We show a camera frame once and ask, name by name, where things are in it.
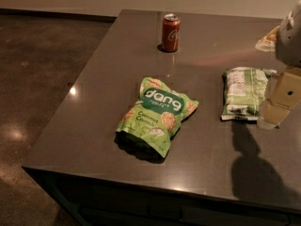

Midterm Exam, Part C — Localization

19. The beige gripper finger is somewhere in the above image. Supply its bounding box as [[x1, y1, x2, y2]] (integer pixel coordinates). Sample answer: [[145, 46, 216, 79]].
[[257, 100, 290, 130]]

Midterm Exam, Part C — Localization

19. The green chip bag back side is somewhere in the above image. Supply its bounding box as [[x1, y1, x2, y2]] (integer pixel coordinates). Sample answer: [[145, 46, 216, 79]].
[[221, 67, 277, 121]]

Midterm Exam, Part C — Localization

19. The green dang rice chip bag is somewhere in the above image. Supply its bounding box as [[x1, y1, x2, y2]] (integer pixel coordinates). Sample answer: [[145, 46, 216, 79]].
[[117, 77, 198, 158]]

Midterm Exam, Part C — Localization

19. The yellow snack packet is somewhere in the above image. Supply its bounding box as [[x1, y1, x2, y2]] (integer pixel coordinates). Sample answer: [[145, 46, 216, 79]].
[[255, 26, 279, 52]]

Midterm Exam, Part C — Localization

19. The red soda can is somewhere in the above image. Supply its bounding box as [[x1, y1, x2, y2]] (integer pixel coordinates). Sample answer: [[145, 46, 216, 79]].
[[162, 13, 181, 52]]

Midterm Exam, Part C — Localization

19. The dark table cabinet base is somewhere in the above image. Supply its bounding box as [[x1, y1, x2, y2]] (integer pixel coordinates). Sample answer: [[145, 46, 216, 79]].
[[24, 166, 301, 226]]

